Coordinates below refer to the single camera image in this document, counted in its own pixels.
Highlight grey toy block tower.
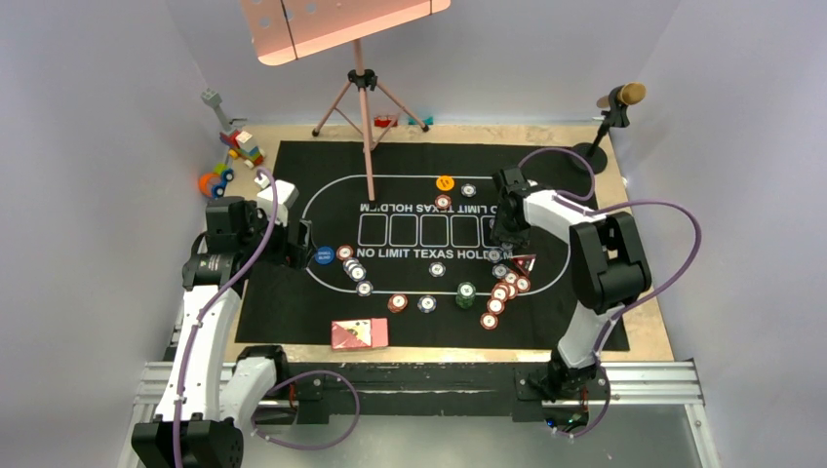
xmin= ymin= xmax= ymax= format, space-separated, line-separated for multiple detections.
xmin=200 ymin=88 xmax=233 ymax=133

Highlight small red toy block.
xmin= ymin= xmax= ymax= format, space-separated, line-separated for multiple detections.
xmin=373 ymin=114 xmax=399 ymax=128

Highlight blue chips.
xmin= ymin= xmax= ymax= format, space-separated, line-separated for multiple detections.
xmin=342 ymin=257 xmax=374 ymax=297
xmin=460 ymin=183 xmax=477 ymax=198
xmin=486 ymin=249 xmax=510 ymax=279

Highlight blue small blind button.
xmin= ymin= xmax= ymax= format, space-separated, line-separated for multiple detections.
xmin=314 ymin=246 xmax=336 ymax=265

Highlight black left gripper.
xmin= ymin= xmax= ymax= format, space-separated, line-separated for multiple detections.
xmin=238 ymin=200 xmax=315 ymax=270

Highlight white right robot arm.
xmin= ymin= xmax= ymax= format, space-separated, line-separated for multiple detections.
xmin=492 ymin=167 xmax=651 ymax=397

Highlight red poker chip stack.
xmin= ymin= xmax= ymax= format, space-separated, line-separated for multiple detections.
xmin=387 ymin=293 xmax=409 ymax=313

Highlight lone blue chip mid-table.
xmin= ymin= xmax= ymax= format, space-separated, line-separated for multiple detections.
xmin=428 ymin=262 xmax=447 ymax=278

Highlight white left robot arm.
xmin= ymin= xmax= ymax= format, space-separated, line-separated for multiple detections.
xmin=131 ymin=168 xmax=316 ymax=467

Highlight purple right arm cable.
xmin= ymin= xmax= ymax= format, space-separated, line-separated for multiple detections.
xmin=516 ymin=146 xmax=703 ymax=439

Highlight yellow big blind button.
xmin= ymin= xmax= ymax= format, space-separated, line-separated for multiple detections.
xmin=435 ymin=175 xmax=455 ymax=192

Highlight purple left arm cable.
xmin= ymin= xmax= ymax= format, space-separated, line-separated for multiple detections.
xmin=172 ymin=166 xmax=362 ymax=468

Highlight black poker table mat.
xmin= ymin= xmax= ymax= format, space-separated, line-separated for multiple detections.
xmin=237 ymin=141 xmax=628 ymax=357

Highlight gold microphone on stand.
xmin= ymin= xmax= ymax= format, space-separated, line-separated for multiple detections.
xmin=571 ymin=82 xmax=647 ymax=175

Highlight colourful toy block train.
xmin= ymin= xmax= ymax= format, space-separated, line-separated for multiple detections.
xmin=219 ymin=130 xmax=265 ymax=169

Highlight aluminium mounting rail frame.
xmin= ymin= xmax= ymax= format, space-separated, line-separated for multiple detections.
xmin=118 ymin=359 xmax=722 ymax=468

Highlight green poker chip stack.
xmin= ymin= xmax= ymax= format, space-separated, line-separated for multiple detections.
xmin=455 ymin=282 xmax=476 ymax=310

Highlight blue poker chip stack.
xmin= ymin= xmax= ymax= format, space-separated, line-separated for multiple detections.
xmin=417 ymin=295 xmax=437 ymax=314

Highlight pink music stand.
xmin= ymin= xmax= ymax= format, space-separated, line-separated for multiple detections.
xmin=240 ymin=0 xmax=452 ymax=203

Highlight red triangular all-in marker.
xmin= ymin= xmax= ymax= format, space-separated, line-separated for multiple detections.
xmin=511 ymin=253 xmax=536 ymax=276

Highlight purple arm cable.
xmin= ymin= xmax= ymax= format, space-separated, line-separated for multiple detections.
xmin=172 ymin=166 xmax=362 ymax=468
xmin=516 ymin=146 xmax=703 ymax=439

